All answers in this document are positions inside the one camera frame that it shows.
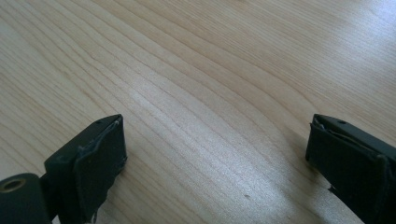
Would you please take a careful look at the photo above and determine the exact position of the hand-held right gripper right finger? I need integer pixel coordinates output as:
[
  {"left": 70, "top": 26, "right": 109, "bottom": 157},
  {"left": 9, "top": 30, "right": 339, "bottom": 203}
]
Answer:
[{"left": 304, "top": 113, "right": 396, "bottom": 224}]

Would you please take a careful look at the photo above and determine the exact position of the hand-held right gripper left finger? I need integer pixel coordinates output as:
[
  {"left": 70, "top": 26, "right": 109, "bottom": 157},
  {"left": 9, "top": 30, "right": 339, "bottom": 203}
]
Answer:
[{"left": 44, "top": 113, "right": 128, "bottom": 224}]

